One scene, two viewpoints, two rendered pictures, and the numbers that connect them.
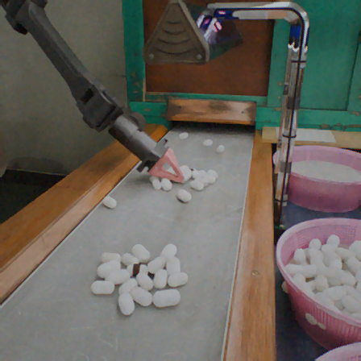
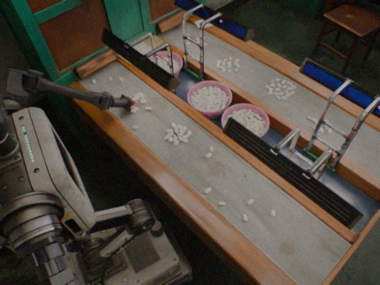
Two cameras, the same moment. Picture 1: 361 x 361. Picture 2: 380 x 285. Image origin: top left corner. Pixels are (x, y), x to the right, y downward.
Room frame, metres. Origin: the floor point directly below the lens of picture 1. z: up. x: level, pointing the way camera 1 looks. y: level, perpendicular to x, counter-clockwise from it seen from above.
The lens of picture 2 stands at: (-0.28, 0.87, 2.08)
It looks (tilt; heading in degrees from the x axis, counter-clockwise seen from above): 54 degrees down; 308
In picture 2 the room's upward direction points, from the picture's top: 4 degrees counter-clockwise
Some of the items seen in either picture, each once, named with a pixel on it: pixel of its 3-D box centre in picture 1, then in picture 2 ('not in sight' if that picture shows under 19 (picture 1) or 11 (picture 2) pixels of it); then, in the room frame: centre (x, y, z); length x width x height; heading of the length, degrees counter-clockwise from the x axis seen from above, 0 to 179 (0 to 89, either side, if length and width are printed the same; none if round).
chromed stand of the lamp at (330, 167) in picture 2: not in sight; (339, 128); (-0.31, -0.31, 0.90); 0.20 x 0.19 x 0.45; 167
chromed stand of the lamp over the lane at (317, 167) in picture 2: not in sight; (291, 177); (-0.22, 0.08, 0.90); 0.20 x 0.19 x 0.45; 167
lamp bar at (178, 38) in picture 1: (212, 31); (136, 55); (0.74, -0.06, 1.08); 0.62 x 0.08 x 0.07; 167
